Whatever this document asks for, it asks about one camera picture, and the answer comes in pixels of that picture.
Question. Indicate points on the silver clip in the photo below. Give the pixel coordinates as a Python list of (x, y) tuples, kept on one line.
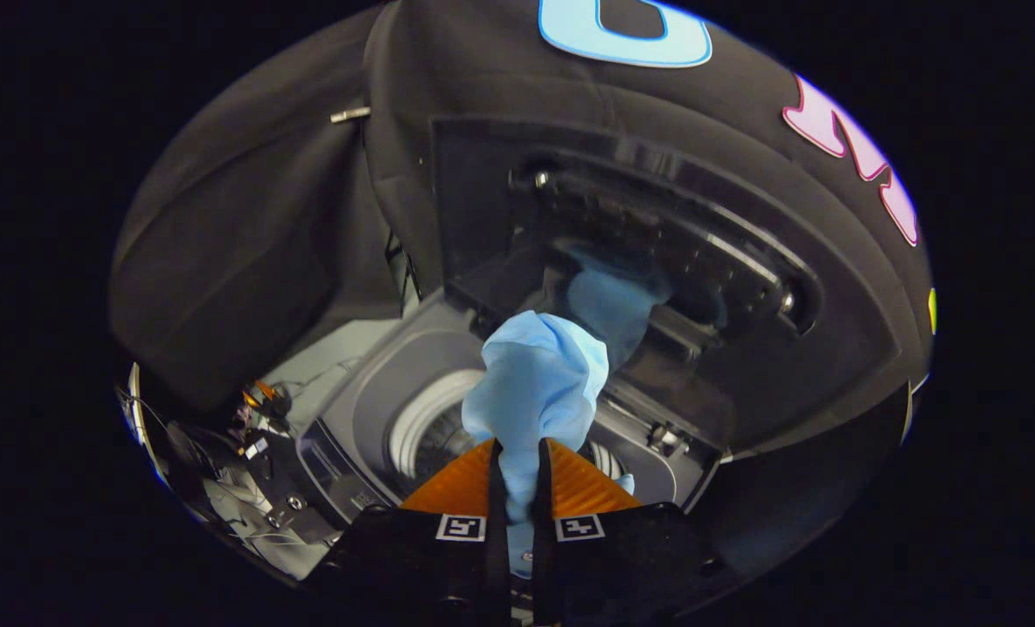
[(349, 114)]

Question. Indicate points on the black backdrop cloth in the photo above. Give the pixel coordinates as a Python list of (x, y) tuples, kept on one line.
[(247, 226)]

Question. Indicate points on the light blue shirt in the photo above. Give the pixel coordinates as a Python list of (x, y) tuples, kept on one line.
[(535, 383)]

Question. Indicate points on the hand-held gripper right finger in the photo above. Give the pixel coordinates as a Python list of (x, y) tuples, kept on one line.
[(542, 557)]

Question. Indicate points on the grey washing machine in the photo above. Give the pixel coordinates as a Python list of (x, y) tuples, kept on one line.
[(369, 409)]

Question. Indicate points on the orange black clamp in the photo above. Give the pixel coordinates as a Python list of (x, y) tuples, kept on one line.
[(265, 398)]

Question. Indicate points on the dark glass washing machine lid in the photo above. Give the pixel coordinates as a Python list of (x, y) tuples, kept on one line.
[(500, 200)]

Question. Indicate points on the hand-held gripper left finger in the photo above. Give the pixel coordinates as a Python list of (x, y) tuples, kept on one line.
[(497, 557)]

